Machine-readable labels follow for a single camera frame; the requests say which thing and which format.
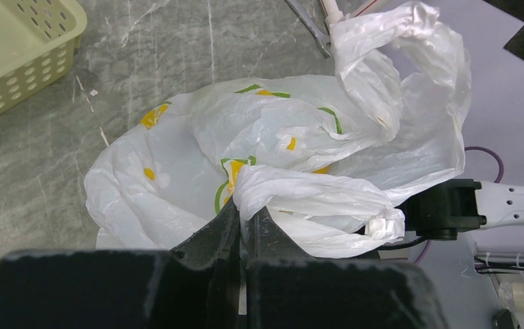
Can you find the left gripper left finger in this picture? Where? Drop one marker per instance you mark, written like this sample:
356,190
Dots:
193,285

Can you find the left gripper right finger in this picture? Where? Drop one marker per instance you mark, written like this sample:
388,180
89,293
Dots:
288,288

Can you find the white plastic bag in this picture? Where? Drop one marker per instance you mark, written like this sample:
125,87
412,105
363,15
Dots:
330,157

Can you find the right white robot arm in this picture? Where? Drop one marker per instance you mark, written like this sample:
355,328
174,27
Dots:
494,122

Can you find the silver orange wrench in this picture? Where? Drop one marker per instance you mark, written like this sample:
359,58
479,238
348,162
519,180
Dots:
322,39

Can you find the pale green plastic basket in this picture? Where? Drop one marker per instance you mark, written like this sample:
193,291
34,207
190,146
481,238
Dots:
38,39

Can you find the white pvc pipe frame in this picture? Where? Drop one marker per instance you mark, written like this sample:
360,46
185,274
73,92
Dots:
334,13

